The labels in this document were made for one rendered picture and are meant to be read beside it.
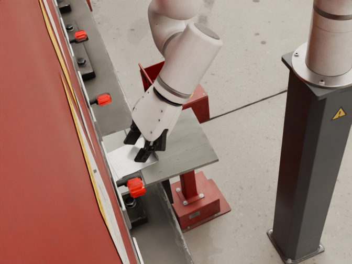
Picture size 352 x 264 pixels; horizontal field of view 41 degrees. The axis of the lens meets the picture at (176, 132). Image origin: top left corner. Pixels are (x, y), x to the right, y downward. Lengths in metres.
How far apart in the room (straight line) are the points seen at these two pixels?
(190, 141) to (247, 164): 1.21
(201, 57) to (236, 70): 1.82
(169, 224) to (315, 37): 0.57
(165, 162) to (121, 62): 1.88
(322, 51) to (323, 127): 0.24
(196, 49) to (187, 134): 0.27
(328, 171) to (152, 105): 0.74
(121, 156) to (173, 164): 0.13
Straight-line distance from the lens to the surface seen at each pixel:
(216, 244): 2.10
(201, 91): 1.55
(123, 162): 1.11
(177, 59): 0.97
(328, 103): 1.29
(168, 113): 1.00
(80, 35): 0.96
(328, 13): 1.16
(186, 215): 2.04
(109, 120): 1.38
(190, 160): 1.09
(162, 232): 1.14
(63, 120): 0.16
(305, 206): 1.69
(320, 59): 1.24
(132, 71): 2.85
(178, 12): 0.87
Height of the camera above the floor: 1.87
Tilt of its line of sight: 49 degrees down
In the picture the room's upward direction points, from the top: 9 degrees counter-clockwise
